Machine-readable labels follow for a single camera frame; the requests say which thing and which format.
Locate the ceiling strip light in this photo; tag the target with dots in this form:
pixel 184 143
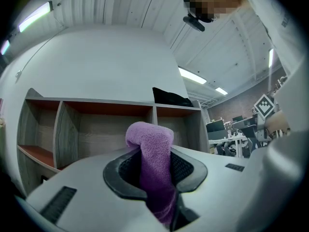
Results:
pixel 271 58
pixel 35 17
pixel 4 47
pixel 192 75
pixel 221 91

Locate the black head camera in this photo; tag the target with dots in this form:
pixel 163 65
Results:
pixel 193 24

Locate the person's white t-shirt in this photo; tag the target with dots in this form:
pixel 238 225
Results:
pixel 282 33

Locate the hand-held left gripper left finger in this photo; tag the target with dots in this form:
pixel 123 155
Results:
pixel 84 190

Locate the purple wiping cloth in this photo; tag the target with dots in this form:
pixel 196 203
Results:
pixel 154 153

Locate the wooden shelf unit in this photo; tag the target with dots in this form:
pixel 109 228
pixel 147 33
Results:
pixel 96 129

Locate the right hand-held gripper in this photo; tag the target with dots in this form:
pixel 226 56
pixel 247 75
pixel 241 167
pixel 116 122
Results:
pixel 264 106

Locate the black fabric bag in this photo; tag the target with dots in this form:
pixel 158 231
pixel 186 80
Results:
pixel 171 98

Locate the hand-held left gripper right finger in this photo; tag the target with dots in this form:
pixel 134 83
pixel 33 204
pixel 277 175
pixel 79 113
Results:
pixel 217 178

